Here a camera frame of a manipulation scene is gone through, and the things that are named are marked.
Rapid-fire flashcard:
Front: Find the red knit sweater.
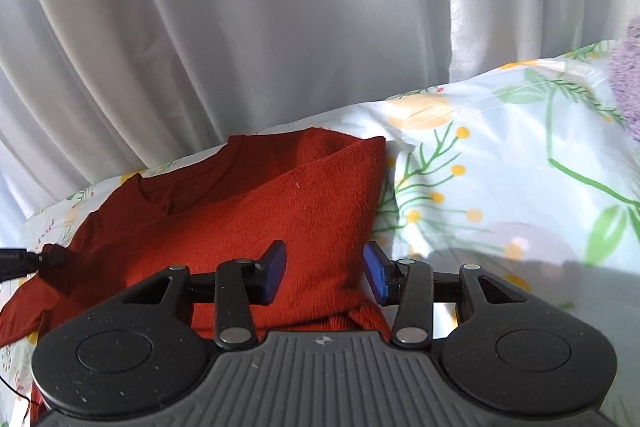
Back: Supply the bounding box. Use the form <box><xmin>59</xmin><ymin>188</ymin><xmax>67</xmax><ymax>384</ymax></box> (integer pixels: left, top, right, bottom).
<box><xmin>0</xmin><ymin>126</ymin><xmax>393</xmax><ymax>423</ymax></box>

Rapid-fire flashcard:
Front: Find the white curtain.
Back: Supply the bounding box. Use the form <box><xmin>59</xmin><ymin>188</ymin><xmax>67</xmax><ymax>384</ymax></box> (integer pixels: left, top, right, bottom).
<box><xmin>1</xmin><ymin>0</ymin><xmax>639</xmax><ymax>246</ymax></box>

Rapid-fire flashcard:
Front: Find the purple fuzzy cloth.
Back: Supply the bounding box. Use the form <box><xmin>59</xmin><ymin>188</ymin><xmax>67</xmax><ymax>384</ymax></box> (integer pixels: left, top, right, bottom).
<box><xmin>610</xmin><ymin>15</ymin><xmax>640</xmax><ymax>142</ymax></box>

